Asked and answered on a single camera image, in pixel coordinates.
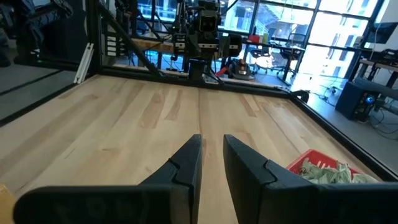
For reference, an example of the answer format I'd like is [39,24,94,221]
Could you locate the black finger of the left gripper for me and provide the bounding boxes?
[173,32,188,58]
[228,32,243,58]

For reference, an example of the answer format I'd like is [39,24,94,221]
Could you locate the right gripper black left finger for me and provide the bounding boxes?
[12,134,203,224]

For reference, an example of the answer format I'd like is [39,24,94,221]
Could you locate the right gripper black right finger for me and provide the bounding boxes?
[223,134,398,224]

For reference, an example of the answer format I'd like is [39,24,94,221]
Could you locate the red black floor machine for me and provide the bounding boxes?
[228,58,253,81]

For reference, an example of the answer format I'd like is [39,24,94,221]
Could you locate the wooden workbench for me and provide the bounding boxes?
[132,37,193,54]

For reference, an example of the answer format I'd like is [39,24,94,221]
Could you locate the long black desk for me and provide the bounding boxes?
[242,40,307,85]

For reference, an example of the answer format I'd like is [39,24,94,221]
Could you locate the red plastic slotted basket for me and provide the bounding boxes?
[285,148,379,184]

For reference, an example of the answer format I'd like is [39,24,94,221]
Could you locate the white-labelled drawer stack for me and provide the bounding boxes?
[104,34,121,57]

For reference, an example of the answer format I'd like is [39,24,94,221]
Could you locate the black computer tower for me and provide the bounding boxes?
[335,81,379,123]

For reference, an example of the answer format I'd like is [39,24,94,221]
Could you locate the dark covered equipment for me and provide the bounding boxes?
[0,0,74,68]

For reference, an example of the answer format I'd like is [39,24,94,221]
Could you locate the wooden desk black legs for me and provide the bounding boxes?
[359,58,398,90]

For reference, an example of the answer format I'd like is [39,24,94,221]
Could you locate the black monitor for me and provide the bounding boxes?
[366,21,398,45]

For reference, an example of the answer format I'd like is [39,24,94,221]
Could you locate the amber glass mug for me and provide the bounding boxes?
[0,183,17,224]

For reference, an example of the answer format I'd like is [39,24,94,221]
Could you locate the left arm's wrist camera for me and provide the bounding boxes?
[196,9,220,34]

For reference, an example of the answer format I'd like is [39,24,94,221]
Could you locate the black aluminium table frame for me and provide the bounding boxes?
[0,0,398,183]

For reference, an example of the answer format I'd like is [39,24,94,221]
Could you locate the black frame clamp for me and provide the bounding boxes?
[292,89,310,104]

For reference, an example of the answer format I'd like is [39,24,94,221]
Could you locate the white metal rail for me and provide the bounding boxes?
[73,42,95,85]

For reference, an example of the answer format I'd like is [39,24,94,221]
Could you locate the large glass window wall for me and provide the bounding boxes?
[136,0,380,78]

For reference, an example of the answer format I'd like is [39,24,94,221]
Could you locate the tangled black floor cables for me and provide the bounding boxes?
[369,105,398,141]

